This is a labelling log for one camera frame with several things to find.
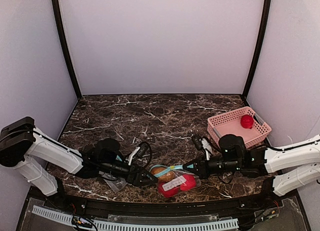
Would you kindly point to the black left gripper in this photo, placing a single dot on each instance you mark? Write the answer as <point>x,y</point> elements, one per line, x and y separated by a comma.
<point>135,177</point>

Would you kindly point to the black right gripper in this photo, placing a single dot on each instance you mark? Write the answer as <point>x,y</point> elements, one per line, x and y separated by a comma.
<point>203,169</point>

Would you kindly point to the red toy fruit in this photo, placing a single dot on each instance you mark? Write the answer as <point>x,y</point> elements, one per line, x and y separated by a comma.
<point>189,183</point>

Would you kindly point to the brown toy kiwi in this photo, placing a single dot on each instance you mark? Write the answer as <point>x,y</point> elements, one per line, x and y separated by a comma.
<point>158,172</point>

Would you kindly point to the large clear zip bag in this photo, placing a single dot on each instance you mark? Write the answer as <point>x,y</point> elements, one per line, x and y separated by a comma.
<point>178,180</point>

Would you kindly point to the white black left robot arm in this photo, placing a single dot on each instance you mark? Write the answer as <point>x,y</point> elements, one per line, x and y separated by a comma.
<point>22,142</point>

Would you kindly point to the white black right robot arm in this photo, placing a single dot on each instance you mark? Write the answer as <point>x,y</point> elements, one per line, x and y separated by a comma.
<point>303,157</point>

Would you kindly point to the small clear zip bag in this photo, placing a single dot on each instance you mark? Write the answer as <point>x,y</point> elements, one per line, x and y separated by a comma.
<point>116,185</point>

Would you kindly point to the pink plastic basket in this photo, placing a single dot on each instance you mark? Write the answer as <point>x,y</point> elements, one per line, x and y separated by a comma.
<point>230,123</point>

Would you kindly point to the red toy strawberry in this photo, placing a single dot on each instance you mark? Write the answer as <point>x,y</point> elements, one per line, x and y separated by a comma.
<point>247,121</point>

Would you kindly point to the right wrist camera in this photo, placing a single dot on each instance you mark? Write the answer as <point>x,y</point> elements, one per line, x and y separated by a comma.
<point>202,144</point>

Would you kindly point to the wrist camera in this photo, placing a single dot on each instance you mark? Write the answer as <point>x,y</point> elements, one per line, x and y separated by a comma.
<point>202,144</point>
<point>139,152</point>

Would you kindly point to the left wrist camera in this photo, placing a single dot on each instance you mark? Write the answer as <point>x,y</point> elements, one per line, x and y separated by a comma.
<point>139,152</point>

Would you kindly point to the white slotted cable duct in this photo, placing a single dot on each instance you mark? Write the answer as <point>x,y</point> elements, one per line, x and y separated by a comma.
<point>129,223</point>

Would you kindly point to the black front rail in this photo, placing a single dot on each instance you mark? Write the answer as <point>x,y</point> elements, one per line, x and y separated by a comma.
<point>243,207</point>

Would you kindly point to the right black frame post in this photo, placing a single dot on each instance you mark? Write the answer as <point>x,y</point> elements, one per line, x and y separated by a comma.
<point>257,50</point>

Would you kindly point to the black frame post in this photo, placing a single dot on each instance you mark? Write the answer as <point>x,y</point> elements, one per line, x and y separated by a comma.
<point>65,49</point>
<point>257,50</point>

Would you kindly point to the left black frame post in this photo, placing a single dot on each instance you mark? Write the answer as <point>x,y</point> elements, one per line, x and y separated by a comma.
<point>65,49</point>

